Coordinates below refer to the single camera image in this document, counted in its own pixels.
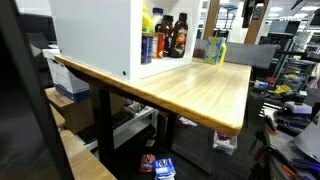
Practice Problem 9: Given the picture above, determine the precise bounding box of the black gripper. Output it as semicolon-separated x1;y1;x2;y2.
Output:
242;0;257;29

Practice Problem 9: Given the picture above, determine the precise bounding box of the blue labelled tin can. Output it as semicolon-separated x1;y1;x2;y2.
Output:
141;32;155;65

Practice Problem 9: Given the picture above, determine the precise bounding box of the metal storage rack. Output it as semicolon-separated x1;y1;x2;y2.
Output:
273;29;320;81

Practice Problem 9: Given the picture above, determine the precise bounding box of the chocolate fudge syrup bottle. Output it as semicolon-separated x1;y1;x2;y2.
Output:
169;12;189;59

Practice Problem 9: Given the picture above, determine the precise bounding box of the yellow hand tool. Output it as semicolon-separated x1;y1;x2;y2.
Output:
273;84;293;96

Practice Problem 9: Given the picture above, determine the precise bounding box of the dark red sauce bottle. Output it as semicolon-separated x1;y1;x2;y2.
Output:
161;14;175;57

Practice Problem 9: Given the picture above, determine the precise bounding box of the white and purple device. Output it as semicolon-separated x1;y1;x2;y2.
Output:
283;100;313;115

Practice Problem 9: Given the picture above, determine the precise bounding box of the yellow mustard bottle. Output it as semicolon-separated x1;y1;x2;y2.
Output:
142;0;155;34

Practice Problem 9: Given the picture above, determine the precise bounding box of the clear plastic container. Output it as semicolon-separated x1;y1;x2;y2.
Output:
212;130;238;156

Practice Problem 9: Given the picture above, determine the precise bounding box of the black table leg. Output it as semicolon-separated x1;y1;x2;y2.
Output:
166;113;214;175

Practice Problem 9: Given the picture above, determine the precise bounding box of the white shelf cabinet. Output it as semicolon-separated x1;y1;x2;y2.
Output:
49;0;201;83

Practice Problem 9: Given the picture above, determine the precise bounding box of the white low shelf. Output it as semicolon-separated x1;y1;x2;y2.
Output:
75;105;159;151

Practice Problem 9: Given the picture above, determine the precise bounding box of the black keyboard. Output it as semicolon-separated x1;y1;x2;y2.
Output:
77;109;136;144

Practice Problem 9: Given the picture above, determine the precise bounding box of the blue snack packet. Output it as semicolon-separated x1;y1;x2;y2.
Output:
152;157;177;180

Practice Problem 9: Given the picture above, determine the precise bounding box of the red snack packet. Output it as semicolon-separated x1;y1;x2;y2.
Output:
139;153;157;174

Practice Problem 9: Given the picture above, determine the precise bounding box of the white and blue file box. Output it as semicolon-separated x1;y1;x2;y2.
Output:
42;48;91;103

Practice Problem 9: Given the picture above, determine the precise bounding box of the brown cardboard box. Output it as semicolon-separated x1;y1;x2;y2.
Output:
44;87;125;134

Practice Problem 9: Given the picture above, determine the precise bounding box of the wooden bench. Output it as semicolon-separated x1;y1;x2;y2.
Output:
49;104;118;180

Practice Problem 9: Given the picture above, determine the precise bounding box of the black camera stand post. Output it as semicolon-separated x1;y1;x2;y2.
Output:
0;0;74;180

